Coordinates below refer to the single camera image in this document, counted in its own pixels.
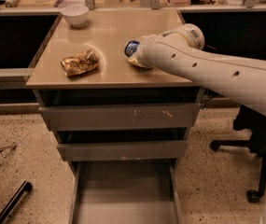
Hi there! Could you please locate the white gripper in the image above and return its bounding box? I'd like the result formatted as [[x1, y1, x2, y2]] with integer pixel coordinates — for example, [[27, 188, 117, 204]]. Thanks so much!
[[128, 35, 157, 69]]

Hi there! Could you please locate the blue pepsi can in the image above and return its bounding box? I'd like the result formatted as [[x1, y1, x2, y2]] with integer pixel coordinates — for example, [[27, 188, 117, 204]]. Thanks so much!
[[124, 40, 139, 57]]

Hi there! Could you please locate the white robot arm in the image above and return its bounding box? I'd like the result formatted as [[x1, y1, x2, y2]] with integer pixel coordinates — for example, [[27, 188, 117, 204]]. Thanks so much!
[[124, 23, 266, 203]]

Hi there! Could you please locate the grey drawer cabinet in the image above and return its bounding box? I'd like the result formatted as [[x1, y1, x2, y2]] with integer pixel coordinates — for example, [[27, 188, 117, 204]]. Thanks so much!
[[25, 8, 212, 224]]

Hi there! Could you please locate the grey top drawer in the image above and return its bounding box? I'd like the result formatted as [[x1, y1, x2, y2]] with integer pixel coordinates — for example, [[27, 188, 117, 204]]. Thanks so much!
[[36, 87, 203, 132]]

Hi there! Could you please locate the grey drawer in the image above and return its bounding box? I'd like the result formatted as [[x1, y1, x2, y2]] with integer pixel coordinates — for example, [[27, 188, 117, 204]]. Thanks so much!
[[57, 128, 187, 161], [36, 87, 203, 132], [68, 160, 182, 224]]

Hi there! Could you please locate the grey middle drawer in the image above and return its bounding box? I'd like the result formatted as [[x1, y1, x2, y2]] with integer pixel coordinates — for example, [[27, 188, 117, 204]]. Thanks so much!
[[57, 128, 187, 161]]

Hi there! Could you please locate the grey bottom drawer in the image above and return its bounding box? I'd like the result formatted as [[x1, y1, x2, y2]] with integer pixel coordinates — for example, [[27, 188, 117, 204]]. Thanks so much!
[[68, 160, 182, 224]]

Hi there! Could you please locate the crumpled gold chip bag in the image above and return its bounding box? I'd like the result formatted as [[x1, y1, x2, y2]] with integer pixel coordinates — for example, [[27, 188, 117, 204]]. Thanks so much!
[[61, 49, 100, 77]]

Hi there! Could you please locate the white bowl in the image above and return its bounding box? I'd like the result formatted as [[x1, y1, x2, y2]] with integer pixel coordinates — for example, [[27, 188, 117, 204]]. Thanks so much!
[[61, 5, 89, 27]]

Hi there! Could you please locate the black office chair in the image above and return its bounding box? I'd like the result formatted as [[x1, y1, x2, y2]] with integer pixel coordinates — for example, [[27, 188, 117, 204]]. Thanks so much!
[[209, 11, 266, 203]]

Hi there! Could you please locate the black chair leg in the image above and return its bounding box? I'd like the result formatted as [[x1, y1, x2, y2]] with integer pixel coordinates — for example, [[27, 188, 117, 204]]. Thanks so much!
[[0, 181, 33, 224]]

